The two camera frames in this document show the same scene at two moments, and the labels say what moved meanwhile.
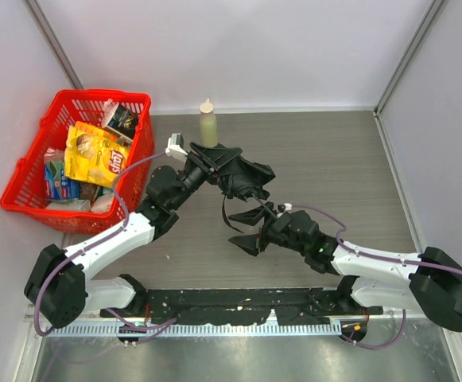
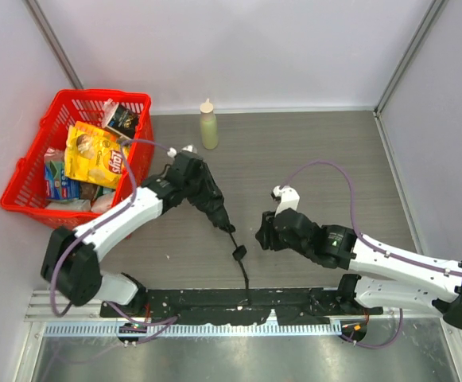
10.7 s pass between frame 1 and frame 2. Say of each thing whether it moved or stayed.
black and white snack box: stayed
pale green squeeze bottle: stayed
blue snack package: stayed
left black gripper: moved
